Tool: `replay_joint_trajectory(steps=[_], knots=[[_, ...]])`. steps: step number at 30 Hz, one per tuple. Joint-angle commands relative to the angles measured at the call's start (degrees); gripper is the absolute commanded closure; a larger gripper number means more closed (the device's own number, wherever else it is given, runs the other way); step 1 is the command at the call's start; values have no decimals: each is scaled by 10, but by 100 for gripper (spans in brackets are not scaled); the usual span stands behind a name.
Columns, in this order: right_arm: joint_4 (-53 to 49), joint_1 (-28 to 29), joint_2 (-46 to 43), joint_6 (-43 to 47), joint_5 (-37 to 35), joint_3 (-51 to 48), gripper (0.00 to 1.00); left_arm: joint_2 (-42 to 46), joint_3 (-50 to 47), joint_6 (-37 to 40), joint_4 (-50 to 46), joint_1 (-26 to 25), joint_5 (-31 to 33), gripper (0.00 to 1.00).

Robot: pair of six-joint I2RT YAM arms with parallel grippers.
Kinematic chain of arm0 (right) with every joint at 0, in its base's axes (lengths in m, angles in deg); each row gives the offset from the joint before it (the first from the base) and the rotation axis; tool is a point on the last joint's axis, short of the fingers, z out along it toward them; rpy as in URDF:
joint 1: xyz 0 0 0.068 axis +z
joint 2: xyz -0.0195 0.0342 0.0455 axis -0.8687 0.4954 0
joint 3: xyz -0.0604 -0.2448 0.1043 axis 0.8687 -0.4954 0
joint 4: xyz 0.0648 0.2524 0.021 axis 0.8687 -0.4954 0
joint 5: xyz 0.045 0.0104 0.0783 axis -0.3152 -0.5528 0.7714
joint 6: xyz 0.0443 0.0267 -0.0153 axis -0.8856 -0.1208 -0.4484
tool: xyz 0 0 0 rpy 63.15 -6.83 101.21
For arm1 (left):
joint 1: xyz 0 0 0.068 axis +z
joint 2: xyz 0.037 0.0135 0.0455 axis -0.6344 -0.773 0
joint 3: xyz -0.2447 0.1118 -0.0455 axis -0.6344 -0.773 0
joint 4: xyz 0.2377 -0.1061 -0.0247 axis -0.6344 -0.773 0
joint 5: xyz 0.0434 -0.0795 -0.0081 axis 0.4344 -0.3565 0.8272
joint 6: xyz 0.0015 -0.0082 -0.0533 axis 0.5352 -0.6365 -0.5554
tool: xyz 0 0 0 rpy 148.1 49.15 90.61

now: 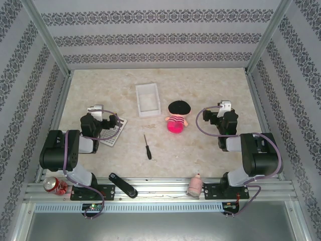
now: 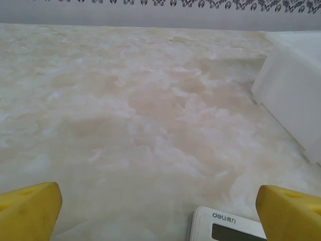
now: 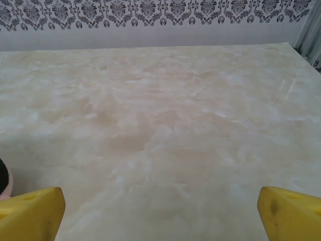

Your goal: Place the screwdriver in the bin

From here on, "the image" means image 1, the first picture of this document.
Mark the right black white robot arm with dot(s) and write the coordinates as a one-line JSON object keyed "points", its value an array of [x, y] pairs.
{"points": [[255, 155]]}

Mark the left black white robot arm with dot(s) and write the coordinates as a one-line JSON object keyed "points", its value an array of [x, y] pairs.
{"points": [[59, 153]]}

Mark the black screwdriver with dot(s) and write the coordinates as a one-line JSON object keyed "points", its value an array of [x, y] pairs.
{"points": [[147, 148]]}

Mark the white plastic bin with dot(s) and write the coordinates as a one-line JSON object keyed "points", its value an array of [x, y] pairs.
{"points": [[148, 100]]}

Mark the white calculator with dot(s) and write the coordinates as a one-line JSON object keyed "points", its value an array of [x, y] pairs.
{"points": [[113, 135]]}

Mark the plush doll with black beret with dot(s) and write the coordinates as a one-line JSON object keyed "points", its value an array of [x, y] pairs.
{"points": [[177, 118]]}

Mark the black stapler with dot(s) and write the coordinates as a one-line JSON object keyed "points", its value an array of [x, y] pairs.
{"points": [[123, 188]]}

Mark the small pink bottle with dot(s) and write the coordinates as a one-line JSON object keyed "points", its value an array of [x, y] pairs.
{"points": [[195, 187]]}

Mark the red soda can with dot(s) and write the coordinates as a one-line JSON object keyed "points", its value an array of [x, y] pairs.
{"points": [[54, 186]]}

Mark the small circuit board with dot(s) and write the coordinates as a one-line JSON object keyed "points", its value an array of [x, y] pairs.
{"points": [[93, 206], [230, 205]]}

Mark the grey metal sheet panel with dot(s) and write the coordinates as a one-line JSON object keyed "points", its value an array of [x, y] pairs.
{"points": [[160, 227]]}

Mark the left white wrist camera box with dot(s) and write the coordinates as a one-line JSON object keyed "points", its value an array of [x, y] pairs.
{"points": [[96, 110]]}

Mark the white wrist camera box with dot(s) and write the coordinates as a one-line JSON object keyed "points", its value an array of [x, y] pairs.
{"points": [[224, 107], [96, 110]]}

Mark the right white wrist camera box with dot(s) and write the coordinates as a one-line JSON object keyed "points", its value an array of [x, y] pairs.
{"points": [[224, 107]]}

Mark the aluminium side rail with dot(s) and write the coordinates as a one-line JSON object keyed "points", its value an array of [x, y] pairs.
{"points": [[54, 123], [265, 113]]}

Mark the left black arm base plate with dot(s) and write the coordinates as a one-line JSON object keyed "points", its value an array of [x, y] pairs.
{"points": [[110, 192]]}

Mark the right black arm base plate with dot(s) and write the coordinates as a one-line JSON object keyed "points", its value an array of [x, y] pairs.
{"points": [[210, 191]]}

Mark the aluminium front rail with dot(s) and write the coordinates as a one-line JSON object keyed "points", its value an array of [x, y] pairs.
{"points": [[160, 187]]}

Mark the aluminium corner post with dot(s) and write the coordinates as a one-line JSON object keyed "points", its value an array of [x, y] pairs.
{"points": [[47, 37], [268, 37]]}

